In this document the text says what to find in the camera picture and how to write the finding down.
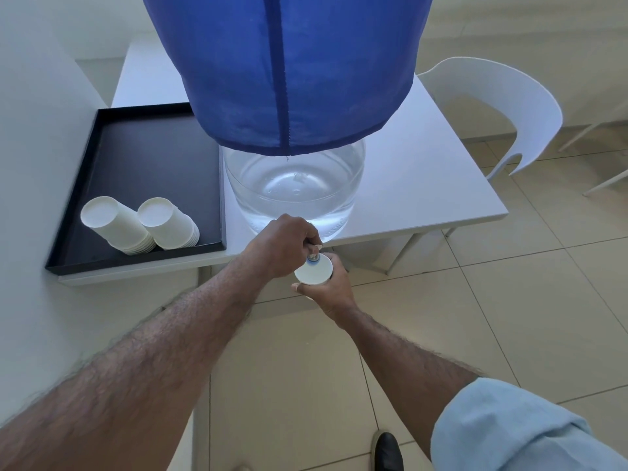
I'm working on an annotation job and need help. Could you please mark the stack of white paper cups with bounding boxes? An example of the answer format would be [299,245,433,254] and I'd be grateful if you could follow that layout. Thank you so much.
[137,197,201,251]
[80,196,158,255]

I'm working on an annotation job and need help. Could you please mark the person's right forearm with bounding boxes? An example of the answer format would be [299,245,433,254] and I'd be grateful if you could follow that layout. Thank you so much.
[338,306,485,462]

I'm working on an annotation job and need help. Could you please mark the white chair legs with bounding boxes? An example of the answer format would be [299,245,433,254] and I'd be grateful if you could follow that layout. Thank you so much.
[558,100,628,198]

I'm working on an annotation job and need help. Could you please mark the person's right hand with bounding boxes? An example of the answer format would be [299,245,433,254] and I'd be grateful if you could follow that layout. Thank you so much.
[291,253,360,330]

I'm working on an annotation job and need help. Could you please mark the light blue shirt sleeve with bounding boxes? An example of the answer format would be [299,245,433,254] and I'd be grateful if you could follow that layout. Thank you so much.
[430,377,628,471]

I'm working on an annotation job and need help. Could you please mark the white paper cup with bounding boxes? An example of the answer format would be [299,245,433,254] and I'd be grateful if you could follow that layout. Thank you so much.
[294,253,336,287]

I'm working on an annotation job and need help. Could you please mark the black tray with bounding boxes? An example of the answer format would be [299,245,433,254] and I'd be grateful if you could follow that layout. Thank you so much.
[45,102,227,276]

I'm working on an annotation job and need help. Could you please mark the person's left forearm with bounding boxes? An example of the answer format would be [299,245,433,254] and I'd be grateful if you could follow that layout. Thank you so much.
[0,249,276,471]

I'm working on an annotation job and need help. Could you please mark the clear water jug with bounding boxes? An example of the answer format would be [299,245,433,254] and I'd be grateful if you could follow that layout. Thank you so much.
[222,137,367,242]

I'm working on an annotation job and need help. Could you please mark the white table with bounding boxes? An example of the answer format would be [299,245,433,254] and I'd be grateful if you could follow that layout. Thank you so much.
[58,41,509,288]

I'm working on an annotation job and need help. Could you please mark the blue cloth jug cover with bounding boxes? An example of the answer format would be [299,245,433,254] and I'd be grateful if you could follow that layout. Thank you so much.
[141,0,435,157]

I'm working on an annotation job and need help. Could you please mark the white plastic chair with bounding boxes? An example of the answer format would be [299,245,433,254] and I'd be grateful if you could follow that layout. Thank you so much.
[417,56,564,239]

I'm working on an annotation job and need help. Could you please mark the person's left hand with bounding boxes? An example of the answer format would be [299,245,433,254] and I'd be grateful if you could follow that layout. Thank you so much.
[243,214,324,281]

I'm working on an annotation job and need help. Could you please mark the black shoe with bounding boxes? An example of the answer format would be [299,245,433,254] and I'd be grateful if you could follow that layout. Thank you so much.
[370,430,404,471]

